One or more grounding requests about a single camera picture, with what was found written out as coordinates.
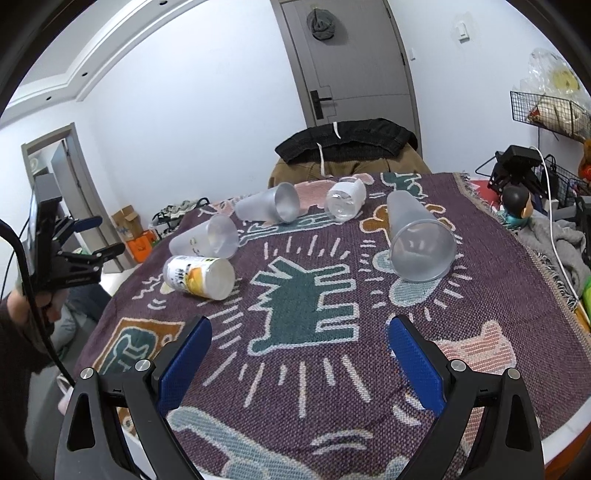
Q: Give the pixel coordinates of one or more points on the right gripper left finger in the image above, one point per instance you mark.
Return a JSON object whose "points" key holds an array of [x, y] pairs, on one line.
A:
{"points": [[92, 444]]}

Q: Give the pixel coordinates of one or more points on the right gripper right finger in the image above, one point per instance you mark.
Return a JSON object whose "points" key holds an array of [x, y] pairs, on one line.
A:
{"points": [[507, 444]]}

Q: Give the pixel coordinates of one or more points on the frosted cup with cartoon print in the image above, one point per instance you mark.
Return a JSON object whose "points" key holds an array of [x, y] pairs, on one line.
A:
{"points": [[215, 238]]}

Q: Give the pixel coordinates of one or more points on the frosted plastic cup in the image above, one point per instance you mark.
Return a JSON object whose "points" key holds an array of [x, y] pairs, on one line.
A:
{"points": [[279, 204], [422, 248]]}

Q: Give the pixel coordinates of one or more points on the white vitamin drink cup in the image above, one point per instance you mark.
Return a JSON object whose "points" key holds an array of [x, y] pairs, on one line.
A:
{"points": [[209, 278]]}

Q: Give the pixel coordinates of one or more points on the small clear plastic cup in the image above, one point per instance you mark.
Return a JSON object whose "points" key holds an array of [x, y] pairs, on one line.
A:
{"points": [[345, 199]]}

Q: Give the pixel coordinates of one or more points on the cardboard box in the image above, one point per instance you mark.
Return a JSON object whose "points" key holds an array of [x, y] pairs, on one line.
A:
{"points": [[127, 223]]}

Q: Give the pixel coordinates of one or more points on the orange box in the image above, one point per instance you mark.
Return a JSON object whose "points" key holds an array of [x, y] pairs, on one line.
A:
{"points": [[141, 247]]}

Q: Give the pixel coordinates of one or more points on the black shoe rack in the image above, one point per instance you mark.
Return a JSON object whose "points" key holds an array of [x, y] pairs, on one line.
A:
{"points": [[168, 218]]}

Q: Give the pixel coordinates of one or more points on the grey cloth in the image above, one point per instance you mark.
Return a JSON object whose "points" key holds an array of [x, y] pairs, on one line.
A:
{"points": [[562, 246]]}

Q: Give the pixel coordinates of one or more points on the patterned purple woven blanket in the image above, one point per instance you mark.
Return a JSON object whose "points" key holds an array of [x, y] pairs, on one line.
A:
{"points": [[299, 381]]}

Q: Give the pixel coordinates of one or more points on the doll with black hair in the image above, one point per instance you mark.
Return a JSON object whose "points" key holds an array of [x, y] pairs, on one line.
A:
{"points": [[517, 206]]}

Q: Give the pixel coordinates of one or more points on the black jacket on chair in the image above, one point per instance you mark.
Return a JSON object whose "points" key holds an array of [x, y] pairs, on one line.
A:
{"points": [[369, 139]]}

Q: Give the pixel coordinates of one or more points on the grey door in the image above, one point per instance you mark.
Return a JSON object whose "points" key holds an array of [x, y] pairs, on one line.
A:
{"points": [[363, 67]]}

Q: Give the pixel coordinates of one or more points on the grey hat on door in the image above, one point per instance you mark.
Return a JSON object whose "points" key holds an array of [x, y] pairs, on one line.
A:
{"points": [[321, 24]]}

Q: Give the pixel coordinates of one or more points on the clear plastic bag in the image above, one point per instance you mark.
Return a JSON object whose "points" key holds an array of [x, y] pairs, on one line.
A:
{"points": [[549, 74]]}

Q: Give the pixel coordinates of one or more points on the black door handle lock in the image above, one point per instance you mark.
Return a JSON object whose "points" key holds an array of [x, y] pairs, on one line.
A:
{"points": [[317, 101]]}

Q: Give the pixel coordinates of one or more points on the black wire wall basket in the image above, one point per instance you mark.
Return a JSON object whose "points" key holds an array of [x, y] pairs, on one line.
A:
{"points": [[554, 114]]}

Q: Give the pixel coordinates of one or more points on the white wall switch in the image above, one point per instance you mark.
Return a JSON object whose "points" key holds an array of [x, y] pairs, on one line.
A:
{"points": [[462, 32]]}

